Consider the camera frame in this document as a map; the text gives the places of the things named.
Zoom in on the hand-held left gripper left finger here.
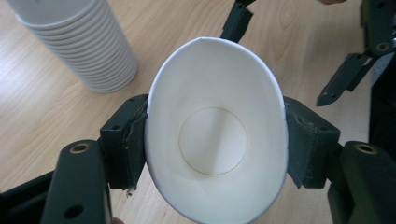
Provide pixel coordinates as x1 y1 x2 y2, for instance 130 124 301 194
99 93 149 191

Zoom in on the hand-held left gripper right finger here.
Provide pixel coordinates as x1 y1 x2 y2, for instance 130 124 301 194
282 95 342 189

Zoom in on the single white paper cup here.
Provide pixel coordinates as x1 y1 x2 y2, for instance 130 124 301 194
144 35 290 224

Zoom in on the stack of white paper cups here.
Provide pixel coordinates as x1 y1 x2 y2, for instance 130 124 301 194
5 0 140 94

